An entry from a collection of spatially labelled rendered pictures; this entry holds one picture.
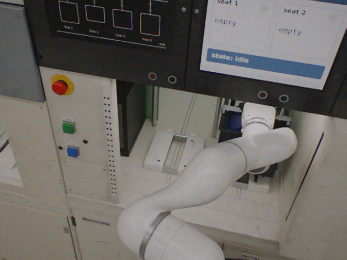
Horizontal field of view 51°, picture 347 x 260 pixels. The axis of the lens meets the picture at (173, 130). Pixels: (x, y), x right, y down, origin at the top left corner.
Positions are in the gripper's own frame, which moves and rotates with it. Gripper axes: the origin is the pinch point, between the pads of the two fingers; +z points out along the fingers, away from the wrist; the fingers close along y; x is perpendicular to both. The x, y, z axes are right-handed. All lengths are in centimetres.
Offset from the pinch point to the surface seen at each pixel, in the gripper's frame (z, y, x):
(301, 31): -30.0, 1.6, 38.5
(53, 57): -30, -56, 22
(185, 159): -4.1, -22.4, -31.4
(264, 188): -10.1, 8.8, -31.5
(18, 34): -31, -64, 27
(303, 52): -29.9, 3.5, 34.0
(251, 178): -6.7, 3.8, -31.3
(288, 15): -30, -2, 41
